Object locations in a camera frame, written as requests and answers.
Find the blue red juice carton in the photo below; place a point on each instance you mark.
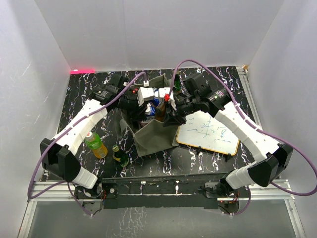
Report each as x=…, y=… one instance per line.
x=149, y=115

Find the Fontana pineapple juice carton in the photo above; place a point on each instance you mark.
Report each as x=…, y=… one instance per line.
x=159, y=106

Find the yellow-framed whiteboard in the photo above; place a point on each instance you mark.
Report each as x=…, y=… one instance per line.
x=201, y=130

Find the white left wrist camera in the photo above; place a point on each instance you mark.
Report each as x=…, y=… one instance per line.
x=145, y=93

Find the pink tape strip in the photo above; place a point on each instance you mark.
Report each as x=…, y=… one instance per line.
x=85, y=71

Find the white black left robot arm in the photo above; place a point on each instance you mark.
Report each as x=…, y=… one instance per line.
x=58, y=153

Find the grey-green canvas bag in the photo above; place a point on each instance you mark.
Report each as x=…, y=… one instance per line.
x=153, y=137

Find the green glass bottle front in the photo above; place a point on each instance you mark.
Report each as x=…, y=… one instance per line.
x=120, y=156

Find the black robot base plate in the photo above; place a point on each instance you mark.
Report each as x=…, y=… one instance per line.
x=195, y=190

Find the green glass bottle gold cap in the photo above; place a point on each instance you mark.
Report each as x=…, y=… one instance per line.
x=177, y=84

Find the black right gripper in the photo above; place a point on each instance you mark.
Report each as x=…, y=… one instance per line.
x=174, y=120

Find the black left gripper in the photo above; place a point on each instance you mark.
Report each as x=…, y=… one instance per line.
x=138, y=112

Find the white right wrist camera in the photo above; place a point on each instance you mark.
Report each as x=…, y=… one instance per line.
x=167, y=96

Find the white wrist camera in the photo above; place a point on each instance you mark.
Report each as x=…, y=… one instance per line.
x=167, y=96
x=145, y=93

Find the aluminium frame rail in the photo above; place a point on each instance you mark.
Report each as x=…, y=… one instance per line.
x=263, y=215

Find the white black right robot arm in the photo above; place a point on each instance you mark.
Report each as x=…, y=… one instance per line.
x=271, y=157

